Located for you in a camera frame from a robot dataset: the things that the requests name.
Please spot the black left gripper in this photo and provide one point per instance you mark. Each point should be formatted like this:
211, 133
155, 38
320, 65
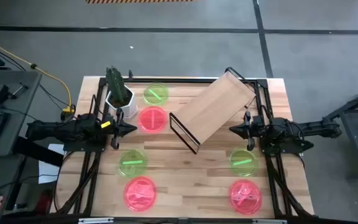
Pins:
118, 129

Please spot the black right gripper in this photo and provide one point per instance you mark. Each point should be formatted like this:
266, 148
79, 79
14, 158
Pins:
252, 129

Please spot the translucent pink plastic plate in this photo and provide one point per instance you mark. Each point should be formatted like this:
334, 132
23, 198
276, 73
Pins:
245, 197
140, 194
158, 121

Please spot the translucent green plastic plate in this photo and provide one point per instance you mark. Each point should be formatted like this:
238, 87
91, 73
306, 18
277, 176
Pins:
162, 98
132, 171
244, 169

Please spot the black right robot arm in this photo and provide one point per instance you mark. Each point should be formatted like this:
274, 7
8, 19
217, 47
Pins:
306, 128

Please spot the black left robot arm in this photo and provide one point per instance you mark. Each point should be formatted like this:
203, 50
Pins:
73, 129

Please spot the white hexagonal plant pot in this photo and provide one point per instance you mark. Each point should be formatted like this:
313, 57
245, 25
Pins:
129, 109

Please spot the yellow tag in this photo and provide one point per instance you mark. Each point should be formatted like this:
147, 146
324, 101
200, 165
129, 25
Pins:
105, 124

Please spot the green cactus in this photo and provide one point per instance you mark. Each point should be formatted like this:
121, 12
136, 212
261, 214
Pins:
117, 84

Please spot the yellow plug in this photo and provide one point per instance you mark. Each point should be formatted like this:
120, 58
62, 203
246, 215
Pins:
68, 109

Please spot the black rectangular bar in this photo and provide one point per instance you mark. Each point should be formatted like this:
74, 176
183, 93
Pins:
37, 151

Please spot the grey desk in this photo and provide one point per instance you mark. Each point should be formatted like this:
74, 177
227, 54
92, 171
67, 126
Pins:
17, 102

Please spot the black metal stand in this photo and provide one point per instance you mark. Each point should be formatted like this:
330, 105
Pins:
357, 140

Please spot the black clamp tool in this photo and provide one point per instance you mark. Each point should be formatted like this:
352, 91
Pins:
2, 95

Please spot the wooden shelf with black frame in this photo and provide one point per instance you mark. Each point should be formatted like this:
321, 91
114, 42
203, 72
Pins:
213, 105

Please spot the black metal rig frame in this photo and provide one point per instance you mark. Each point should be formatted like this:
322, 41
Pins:
182, 80

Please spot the silver metal bracket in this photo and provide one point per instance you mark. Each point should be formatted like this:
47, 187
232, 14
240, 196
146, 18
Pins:
95, 221
269, 221

